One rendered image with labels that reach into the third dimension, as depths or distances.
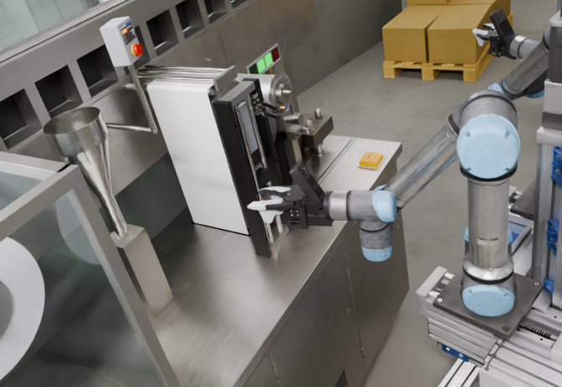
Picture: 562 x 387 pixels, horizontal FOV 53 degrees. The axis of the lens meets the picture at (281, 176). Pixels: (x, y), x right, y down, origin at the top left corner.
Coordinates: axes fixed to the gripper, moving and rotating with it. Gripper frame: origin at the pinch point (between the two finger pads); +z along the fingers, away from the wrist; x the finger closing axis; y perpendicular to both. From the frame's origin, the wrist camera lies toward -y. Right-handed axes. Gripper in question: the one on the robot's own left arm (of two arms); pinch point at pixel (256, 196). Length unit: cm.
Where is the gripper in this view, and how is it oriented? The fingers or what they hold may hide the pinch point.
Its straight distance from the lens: 145.3
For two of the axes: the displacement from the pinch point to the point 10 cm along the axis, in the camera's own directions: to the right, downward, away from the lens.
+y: 1.5, 9.0, 4.2
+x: 3.1, -4.4, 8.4
